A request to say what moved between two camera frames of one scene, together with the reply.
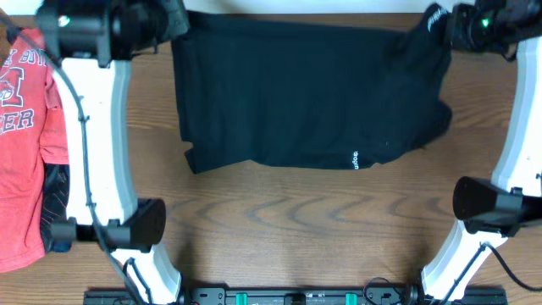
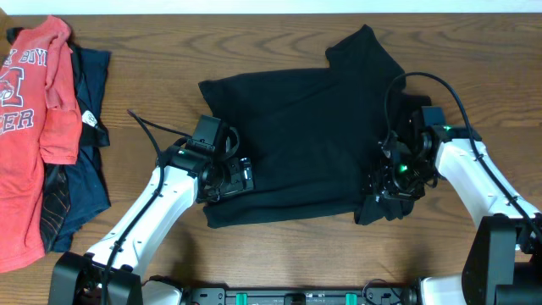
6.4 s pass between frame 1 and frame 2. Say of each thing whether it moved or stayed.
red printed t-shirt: stayed
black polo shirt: moved
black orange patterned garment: stayed
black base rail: stayed
